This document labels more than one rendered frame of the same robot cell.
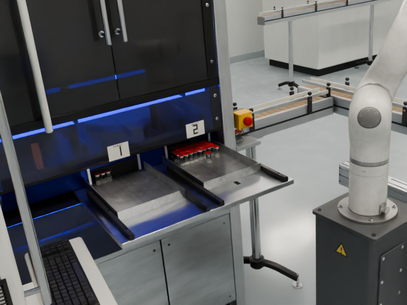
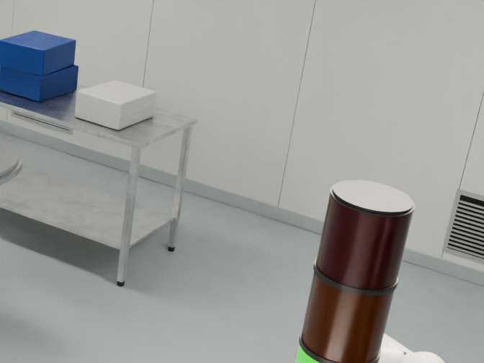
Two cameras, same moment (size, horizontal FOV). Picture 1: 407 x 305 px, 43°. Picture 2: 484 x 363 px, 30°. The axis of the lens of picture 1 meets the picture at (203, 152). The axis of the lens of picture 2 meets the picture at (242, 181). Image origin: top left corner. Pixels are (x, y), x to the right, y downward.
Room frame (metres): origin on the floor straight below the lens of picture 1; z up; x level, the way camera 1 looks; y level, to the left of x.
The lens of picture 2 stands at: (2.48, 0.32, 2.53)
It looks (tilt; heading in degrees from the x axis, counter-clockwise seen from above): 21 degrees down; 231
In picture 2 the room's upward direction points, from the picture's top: 9 degrees clockwise
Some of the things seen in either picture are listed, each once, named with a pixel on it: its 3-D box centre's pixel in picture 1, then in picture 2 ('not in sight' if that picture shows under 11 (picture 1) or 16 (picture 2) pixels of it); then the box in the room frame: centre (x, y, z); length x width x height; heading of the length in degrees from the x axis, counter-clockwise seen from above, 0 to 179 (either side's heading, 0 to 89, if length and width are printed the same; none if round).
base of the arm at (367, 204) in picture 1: (367, 184); not in sight; (1.48, -0.52, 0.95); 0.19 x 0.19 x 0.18
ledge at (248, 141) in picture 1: (240, 141); not in sight; (2.17, -0.17, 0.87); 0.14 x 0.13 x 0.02; 29
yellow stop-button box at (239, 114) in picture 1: (241, 118); not in sight; (2.13, -0.18, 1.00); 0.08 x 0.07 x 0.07; 29
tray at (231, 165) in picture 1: (209, 163); not in sight; (1.90, -0.02, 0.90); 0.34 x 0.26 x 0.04; 29
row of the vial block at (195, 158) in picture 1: (198, 155); not in sight; (1.98, 0.02, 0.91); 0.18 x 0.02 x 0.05; 119
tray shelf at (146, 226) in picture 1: (181, 187); not in sight; (1.76, 0.09, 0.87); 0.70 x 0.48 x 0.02; 119
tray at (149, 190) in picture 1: (132, 188); not in sight; (1.73, 0.28, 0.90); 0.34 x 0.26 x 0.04; 29
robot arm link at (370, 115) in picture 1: (369, 127); not in sight; (1.45, -0.51, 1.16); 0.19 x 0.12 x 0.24; 159
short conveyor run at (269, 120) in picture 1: (273, 112); not in sight; (2.39, -0.36, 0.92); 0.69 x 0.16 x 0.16; 119
